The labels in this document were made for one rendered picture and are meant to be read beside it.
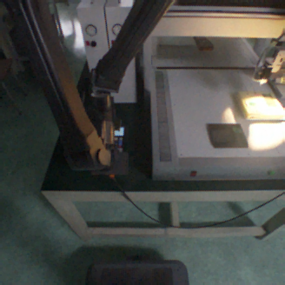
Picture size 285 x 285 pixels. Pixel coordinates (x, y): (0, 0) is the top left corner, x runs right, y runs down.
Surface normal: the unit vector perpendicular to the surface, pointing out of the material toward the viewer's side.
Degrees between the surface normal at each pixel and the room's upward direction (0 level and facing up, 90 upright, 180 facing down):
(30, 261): 0
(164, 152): 0
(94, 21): 90
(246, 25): 90
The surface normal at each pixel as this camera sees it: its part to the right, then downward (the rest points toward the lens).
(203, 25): 0.00, 0.76
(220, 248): -0.01, -0.65
